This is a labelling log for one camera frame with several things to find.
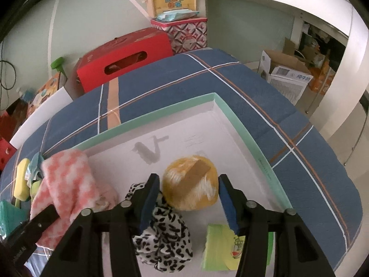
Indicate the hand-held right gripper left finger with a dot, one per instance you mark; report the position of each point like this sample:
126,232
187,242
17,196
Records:
148,205

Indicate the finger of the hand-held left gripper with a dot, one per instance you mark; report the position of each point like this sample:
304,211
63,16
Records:
43,217

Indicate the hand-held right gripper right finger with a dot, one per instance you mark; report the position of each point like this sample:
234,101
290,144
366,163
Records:
229,205

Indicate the green tissue pack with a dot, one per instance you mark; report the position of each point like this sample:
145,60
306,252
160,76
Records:
36,189
219,245

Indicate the leopard print scrunchie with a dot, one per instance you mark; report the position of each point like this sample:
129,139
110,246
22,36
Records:
164,242

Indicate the pink zigzag cloth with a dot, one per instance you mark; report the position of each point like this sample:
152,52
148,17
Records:
66,173

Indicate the white tray with teal rim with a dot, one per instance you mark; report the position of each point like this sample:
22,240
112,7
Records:
178,127

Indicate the teal wet wipe canister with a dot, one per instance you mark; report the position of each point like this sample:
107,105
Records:
11,213

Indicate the yellow sponge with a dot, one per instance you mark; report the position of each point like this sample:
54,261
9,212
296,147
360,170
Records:
22,176

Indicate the blue face mask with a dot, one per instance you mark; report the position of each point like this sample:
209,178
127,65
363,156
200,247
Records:
34,164

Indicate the red felt bag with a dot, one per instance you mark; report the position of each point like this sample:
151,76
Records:
7,147

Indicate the white foam board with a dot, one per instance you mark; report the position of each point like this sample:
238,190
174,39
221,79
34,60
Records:
43,118

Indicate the brown cardboard box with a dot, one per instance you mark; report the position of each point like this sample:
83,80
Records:
17,112

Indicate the orange toy box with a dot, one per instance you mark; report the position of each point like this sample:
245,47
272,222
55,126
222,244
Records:
43,92

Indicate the orange package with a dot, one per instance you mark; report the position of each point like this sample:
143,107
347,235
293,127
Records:
320,79

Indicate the green dumbbell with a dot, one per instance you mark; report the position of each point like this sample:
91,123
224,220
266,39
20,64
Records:
57,63

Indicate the open white cardboard carton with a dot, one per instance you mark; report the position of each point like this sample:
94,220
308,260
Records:
284,59

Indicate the red gift box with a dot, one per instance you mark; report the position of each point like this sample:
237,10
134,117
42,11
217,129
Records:
135,40

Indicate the red patterned tin box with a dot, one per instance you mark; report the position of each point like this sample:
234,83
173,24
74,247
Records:
187,34

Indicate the blue wet wipes pack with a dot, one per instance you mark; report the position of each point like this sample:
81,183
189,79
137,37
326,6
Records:
178,15

